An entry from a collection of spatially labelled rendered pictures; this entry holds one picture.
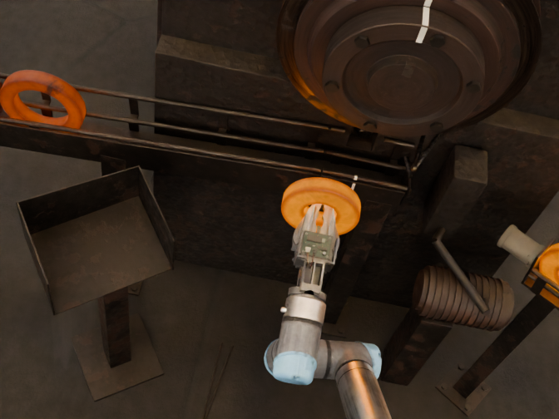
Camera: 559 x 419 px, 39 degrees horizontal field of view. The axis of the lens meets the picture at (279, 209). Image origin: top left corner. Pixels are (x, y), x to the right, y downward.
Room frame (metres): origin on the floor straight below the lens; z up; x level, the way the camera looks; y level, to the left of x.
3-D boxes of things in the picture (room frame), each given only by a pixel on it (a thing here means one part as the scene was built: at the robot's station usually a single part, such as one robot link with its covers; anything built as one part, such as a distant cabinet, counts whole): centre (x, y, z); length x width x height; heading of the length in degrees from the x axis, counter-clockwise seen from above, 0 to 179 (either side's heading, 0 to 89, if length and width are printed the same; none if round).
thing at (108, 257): (0.80, 0.35, 0.36); 0.26 x 0.20 x 0.72; 128
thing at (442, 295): (0.99, -0.48, 0.27); 0.22 x 0.13 x 0.53; 93
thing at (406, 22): (1.01, -0.15, 1.11); 0.28 x 0.06 x 0.28; 93
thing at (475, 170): (1.13, -0.38, 0.68); 0.11 x 0.08 x 0.24; 3
